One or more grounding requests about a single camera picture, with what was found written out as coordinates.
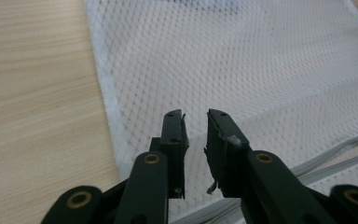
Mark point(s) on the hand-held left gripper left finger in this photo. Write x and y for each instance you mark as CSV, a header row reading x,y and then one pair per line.
x,y
174,130

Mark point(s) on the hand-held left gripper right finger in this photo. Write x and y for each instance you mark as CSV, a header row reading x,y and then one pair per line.
x,y
222,146

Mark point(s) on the white mesh laundry bag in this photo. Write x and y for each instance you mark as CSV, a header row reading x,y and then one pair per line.
x,y
230,68

